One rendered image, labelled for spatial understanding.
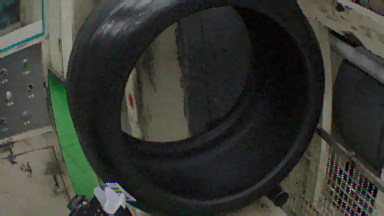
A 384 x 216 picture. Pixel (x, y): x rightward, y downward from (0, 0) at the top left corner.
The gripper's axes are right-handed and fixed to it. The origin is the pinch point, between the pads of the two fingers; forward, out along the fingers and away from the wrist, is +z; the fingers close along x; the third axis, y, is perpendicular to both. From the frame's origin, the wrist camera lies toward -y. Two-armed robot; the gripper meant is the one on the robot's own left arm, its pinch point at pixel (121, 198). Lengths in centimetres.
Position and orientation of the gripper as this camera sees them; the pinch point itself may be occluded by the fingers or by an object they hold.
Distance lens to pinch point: 104.5
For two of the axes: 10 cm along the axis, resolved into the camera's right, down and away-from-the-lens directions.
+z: 4.4, -5.3, 7.3
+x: -7.8, 1.7, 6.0
